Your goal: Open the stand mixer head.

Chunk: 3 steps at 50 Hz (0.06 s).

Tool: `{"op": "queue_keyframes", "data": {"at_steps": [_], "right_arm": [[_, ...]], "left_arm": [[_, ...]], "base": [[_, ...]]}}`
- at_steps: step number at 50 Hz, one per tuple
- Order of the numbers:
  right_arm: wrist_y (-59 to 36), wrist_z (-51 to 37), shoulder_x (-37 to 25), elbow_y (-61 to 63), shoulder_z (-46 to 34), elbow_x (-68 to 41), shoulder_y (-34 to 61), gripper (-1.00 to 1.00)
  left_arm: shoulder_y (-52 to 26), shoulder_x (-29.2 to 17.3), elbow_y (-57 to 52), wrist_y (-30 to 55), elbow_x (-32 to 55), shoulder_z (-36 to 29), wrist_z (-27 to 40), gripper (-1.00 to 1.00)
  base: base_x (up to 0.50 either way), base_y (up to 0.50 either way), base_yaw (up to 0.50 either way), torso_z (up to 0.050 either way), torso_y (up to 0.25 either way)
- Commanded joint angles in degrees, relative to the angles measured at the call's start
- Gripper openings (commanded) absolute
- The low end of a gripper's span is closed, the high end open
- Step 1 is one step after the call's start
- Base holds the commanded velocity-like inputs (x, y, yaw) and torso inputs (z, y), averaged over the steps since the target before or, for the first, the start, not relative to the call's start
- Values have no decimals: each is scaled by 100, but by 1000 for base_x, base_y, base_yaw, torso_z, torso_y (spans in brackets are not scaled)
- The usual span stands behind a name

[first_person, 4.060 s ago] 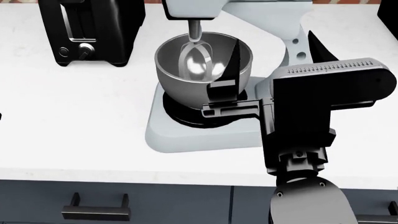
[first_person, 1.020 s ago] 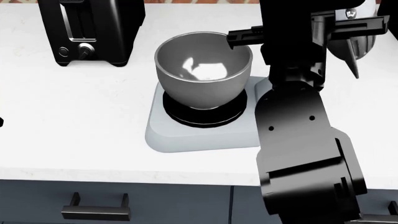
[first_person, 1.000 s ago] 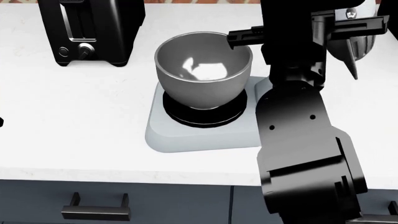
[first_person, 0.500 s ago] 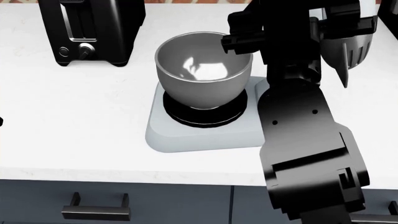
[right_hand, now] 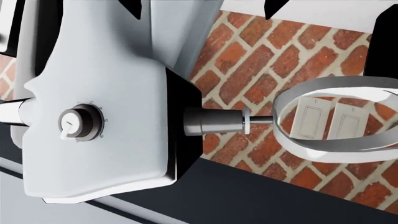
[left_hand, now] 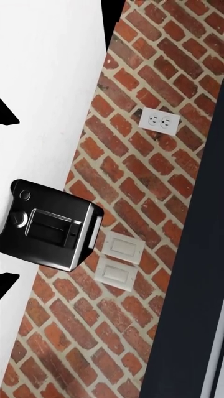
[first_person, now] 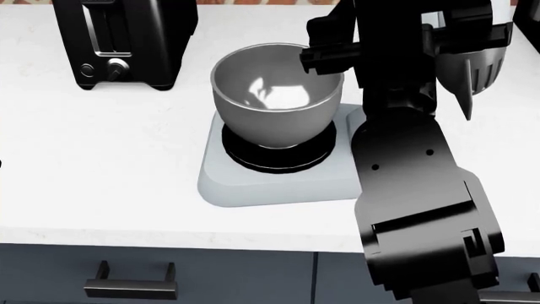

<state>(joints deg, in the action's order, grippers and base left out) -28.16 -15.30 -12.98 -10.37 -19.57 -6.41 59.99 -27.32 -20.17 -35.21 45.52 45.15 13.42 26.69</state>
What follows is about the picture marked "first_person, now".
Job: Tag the black countertop appliance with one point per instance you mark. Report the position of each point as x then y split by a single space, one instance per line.
529 22

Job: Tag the black two-slot toaster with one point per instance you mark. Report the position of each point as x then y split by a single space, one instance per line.
160 47

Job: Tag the dark grey cabinet drawer front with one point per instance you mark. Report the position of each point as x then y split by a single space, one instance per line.
341 278
211 278

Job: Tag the silver metal mixing bowl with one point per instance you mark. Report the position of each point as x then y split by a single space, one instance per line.
261 126

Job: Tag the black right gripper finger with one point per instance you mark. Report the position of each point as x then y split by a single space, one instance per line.
468 38
333 57

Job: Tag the silver stand mixer head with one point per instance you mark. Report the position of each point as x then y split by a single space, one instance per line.
485 69

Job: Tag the grey stand mixer base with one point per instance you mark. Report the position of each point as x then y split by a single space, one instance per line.
253 190

